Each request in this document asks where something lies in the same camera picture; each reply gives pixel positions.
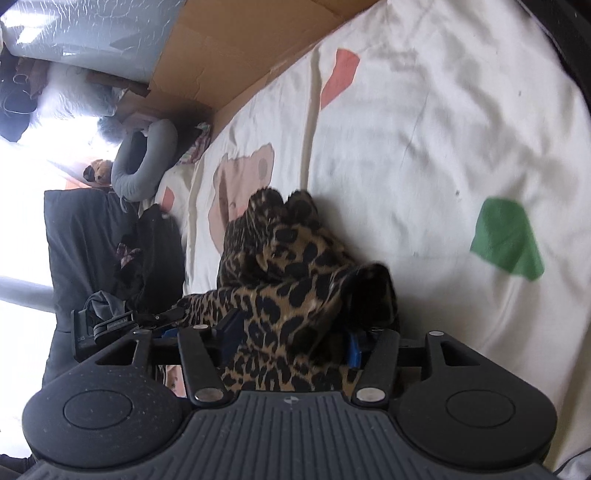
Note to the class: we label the crumpled black garment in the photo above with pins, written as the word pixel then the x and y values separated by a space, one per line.
pixel 157 258

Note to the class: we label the floral cloth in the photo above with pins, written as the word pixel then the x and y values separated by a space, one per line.
pixel 196 145

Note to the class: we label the clear plastic wrap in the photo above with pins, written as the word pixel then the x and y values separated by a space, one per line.
pixel 92 27

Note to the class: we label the brown plush toy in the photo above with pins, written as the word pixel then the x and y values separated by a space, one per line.
pixel 99 170

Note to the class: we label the leopard print garment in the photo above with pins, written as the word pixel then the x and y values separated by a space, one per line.
pixel 286 277

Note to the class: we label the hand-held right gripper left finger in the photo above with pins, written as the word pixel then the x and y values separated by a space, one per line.
pixel 231 332

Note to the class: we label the black pillow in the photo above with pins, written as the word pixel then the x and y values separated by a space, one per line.
pixel 74 240

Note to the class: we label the cream bear printed blanket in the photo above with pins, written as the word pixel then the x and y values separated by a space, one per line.
pixel 415 138

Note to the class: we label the grey neck pillow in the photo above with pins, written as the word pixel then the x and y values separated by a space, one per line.
pixel 152 157

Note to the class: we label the brown cardboard sheet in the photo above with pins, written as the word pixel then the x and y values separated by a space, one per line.
pixel 231 46

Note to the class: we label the grey garment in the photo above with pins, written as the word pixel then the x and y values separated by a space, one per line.
pixel 108 302

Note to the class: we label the small patterned cloth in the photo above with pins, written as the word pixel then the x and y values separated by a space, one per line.
pixel 129 254

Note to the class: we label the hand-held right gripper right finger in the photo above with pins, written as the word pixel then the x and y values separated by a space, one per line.
pixel 354 350

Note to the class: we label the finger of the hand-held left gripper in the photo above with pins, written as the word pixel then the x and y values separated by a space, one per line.
pixel 161 316
pixel 167 333

